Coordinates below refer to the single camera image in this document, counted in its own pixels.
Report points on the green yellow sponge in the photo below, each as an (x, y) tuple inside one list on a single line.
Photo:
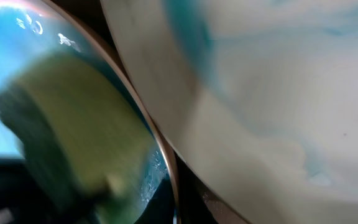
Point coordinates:
[(80, 137)]

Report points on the white plate stained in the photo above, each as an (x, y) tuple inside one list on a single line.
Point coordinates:
[(258, 97)]

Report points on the black tray with blue water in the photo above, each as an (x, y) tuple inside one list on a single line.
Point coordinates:
[(30, 30)]

